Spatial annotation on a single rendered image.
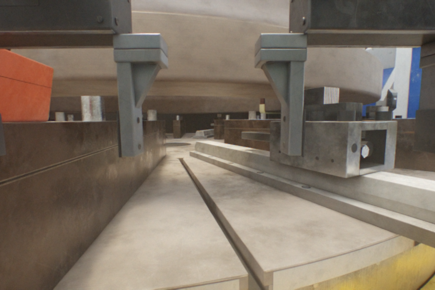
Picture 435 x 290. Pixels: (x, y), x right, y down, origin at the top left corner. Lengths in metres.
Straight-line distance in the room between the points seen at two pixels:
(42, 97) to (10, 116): 0.10
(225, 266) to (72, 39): 0.58
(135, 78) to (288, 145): 0.15
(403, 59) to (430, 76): 6.86
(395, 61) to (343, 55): 5.32
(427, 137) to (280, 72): 0.15
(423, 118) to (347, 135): 0.70
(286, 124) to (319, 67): 1.16
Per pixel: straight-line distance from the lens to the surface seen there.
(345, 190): 1.12
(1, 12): 0.26
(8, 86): 0.55
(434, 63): 0.29
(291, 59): 0.21
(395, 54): 6.88
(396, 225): 0.98
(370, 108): 3.23
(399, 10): 0.25
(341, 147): 1.00
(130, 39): 0.22
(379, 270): 1.03
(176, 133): 4.70
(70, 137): 0.71
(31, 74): 0.61
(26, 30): 0.25
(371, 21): 0.24
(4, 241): 0.55
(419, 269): 1.31
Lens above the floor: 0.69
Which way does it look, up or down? 6 degrees down
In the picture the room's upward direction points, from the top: straight up
